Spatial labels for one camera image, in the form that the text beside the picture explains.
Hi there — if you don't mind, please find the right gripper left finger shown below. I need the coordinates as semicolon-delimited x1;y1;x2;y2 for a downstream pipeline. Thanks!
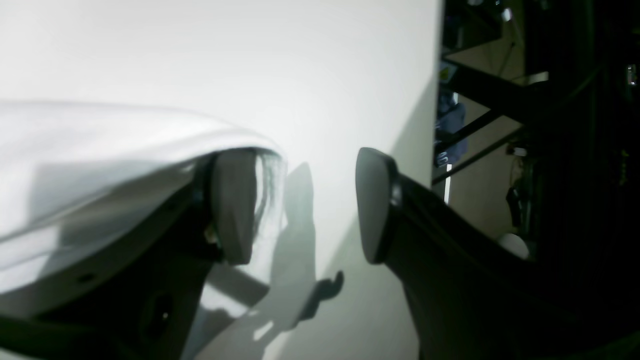
1;147;266;360

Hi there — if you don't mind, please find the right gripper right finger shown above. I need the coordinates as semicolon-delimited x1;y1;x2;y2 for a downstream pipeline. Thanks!
355;147;639;360

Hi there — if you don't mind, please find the white printed t-shirt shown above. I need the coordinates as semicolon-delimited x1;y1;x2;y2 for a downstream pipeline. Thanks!
0;101;288;360

